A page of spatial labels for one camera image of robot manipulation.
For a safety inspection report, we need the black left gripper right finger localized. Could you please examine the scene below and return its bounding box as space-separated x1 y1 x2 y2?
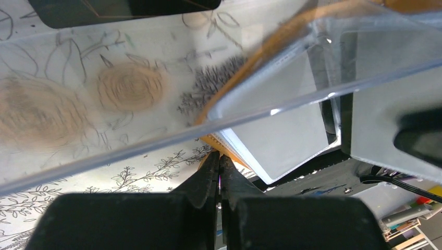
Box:
219 155 388 249

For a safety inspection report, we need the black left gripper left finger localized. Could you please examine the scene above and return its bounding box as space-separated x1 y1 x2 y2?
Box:
26 152 220 249

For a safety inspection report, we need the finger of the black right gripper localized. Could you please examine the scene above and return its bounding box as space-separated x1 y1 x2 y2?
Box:
394 108 441 168

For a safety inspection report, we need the orange leather card holder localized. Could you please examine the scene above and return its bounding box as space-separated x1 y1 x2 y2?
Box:
196 1 441 184

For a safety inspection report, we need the clear acrylic card box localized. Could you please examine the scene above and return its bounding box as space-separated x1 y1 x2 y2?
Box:
1 1 441 196

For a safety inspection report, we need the black credit card stack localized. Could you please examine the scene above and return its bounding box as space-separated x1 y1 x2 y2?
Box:
29 0 221 29

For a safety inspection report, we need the floral patterned table mat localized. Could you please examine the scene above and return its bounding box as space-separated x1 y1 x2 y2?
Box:
0 0 256 250

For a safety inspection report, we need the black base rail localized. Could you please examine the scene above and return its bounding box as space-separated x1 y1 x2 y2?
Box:
214 150 380 250

